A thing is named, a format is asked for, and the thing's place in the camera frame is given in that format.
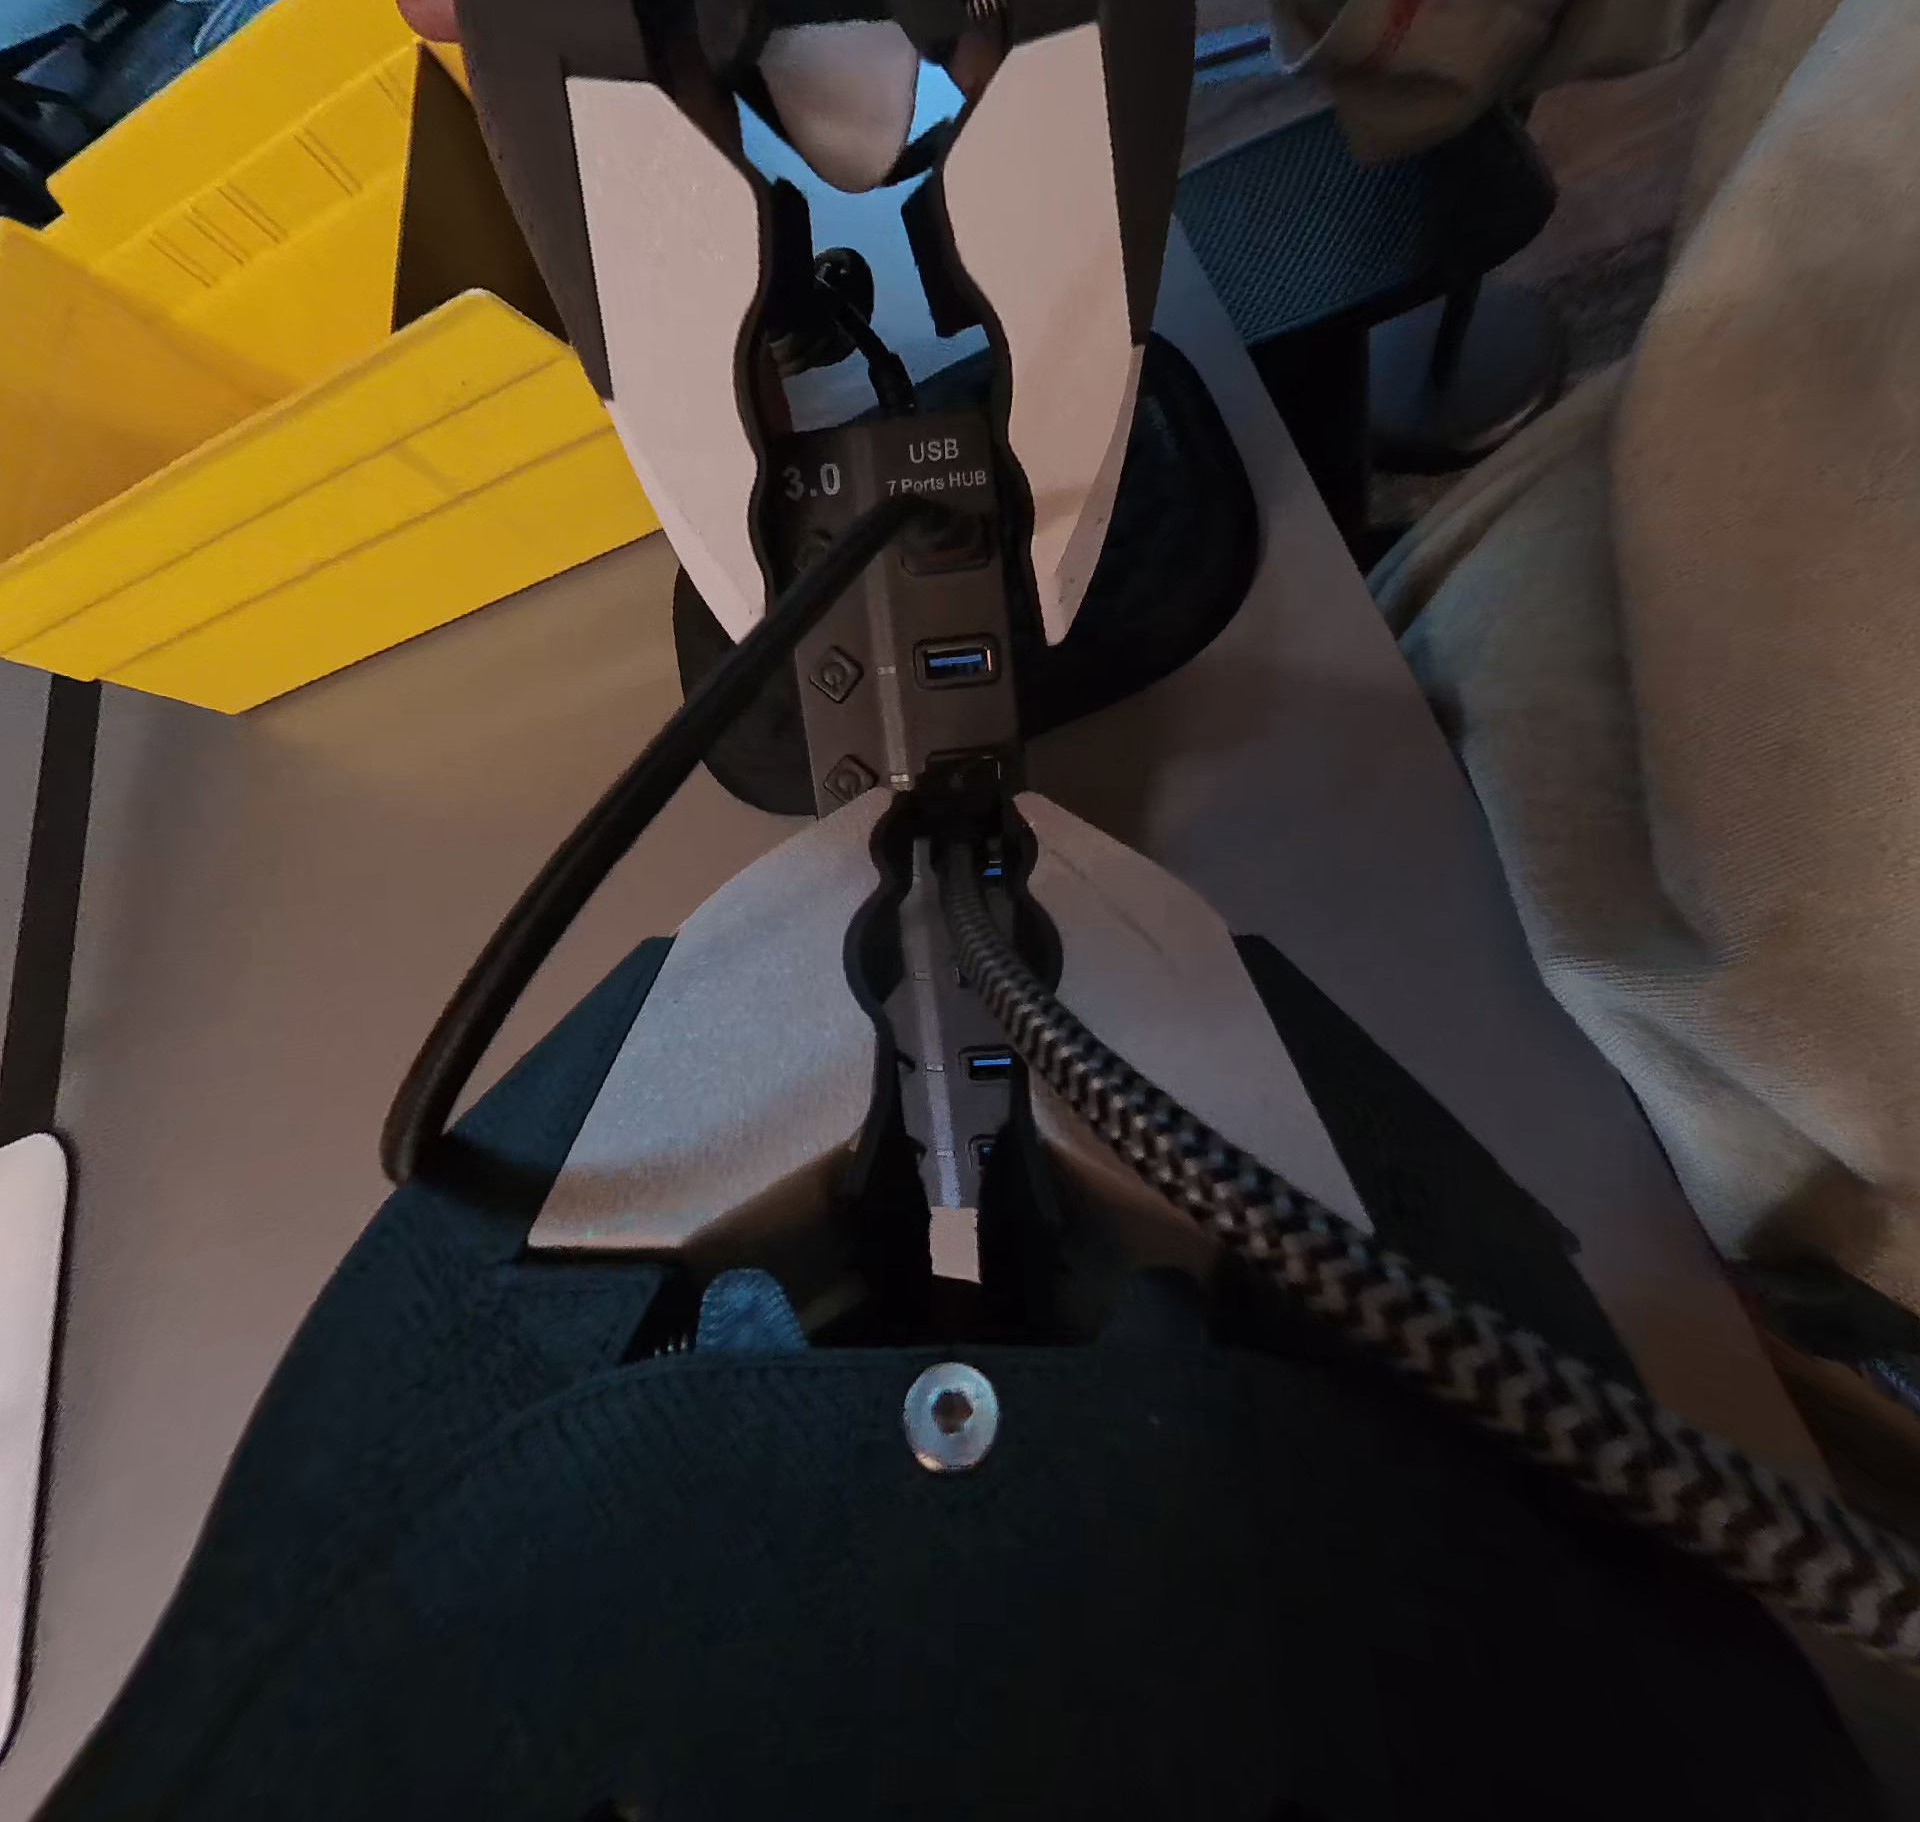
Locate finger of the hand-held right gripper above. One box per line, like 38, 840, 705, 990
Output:
904, 17, 1162, 653
565, 72, 811, 653

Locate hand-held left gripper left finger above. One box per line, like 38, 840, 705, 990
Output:
520, 802, 939, 1317

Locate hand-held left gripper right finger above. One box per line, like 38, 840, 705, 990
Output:
973, 790, 1379, 1284

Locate smooth black usb cable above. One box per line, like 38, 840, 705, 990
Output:
382, 496, 981, 1193

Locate braided usb cable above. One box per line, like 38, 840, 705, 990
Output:
904, 745, 1920, 1664

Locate black usb hub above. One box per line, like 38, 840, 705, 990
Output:
770, 418, 1037, 1284

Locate black office chair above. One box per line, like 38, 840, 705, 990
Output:
1182, 108, 1607, 475

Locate black oval desk pad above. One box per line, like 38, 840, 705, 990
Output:
673, 332, 1263, 818

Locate yellow plastic bin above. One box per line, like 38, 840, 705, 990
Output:
42, 0, 565, 399
0, 221, 673, 712

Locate person's light clothing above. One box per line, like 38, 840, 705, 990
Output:
1375, 0, 1920, 1317

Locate white document stand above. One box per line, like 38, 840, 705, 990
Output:
0, 1132, 72, 1764

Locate black hub cord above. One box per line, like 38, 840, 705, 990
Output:
765, 246, 924, 418

